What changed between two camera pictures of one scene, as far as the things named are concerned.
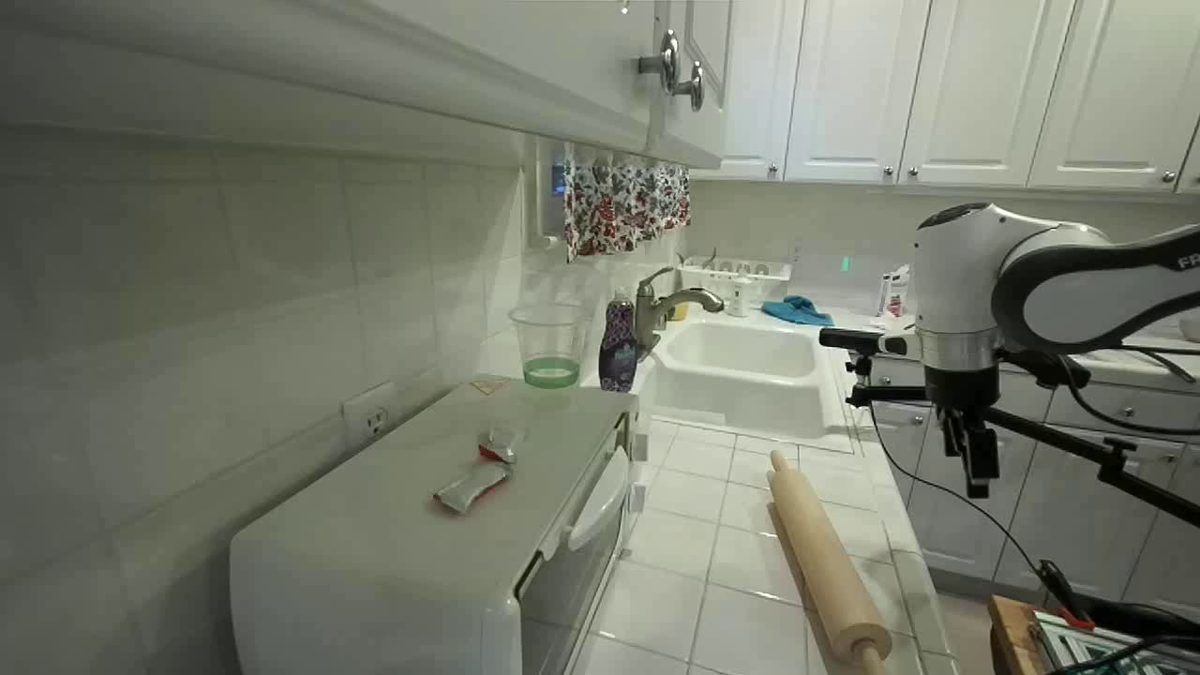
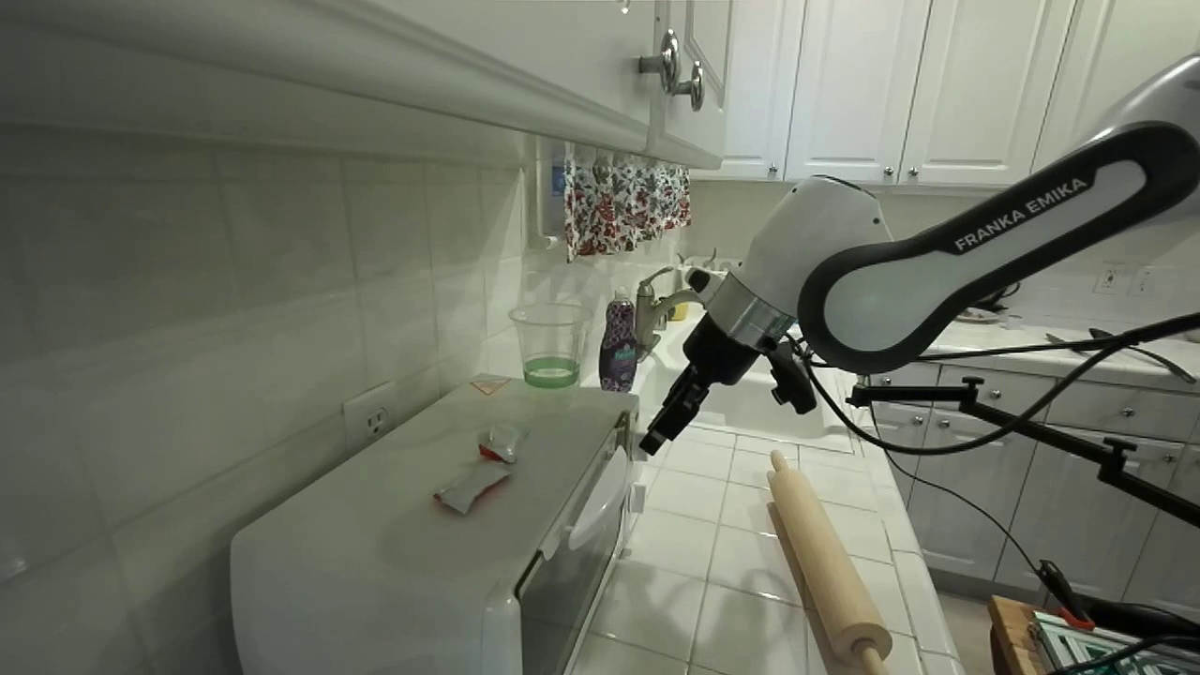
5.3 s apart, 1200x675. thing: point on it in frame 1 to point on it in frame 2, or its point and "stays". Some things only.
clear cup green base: [549, 344] stays
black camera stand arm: [1109, 459] stays
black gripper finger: [984, 463] to [649, 441]
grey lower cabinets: [1051, 517] stays
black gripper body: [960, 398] to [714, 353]
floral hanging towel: [615, 204] stays
